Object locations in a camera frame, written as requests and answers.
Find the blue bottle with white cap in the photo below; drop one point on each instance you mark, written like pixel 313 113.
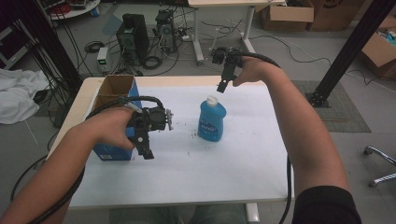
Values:
pixel 211 123

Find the person's left hand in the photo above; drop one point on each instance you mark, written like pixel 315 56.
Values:
pixel 110 127

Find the white power supply unit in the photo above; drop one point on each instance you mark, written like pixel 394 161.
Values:
pixel 102 59

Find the black computer tower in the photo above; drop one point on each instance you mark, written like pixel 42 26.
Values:
pixel 134 37

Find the white power strip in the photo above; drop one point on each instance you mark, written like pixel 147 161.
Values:
pixel 185 38

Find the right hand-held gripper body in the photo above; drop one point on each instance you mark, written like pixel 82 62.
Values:
pixel 226 56

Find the white table cover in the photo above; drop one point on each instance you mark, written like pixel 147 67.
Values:
pixel 218 168

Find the low cardboard box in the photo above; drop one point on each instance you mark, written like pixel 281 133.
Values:
pixel 288 15

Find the white crumpled cloth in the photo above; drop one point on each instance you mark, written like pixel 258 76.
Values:
pixel 18 93

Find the blue cardboard box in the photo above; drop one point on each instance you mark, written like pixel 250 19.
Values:
pixel 113 87

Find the open computer case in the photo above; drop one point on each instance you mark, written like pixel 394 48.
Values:
pixel 166 29

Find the black metal stand post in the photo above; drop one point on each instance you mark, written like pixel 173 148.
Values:
pixel 351 49

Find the white-legged wooden table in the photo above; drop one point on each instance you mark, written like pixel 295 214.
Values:
pixel 236 2

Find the open cardboard box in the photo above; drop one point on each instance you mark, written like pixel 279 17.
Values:
pixel 378 53

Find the person's right hand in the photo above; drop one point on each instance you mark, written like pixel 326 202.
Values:
pixel 257 71

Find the round white table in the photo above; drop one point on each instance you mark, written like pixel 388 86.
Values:
pixel 77 9

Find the grey floor mat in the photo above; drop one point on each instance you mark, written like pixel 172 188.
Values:
pixel 345 115

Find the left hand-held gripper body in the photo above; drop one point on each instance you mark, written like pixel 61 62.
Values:
pixel 154 119

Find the black sleeve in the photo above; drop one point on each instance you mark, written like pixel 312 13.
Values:
pixel 327 207

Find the tall cardboard box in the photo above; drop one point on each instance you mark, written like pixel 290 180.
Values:
pixel 336 14

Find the white table leg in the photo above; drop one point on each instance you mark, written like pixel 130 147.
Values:
pixel 252 213

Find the chrome chair base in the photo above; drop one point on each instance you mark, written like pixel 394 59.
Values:
pixel 381 155

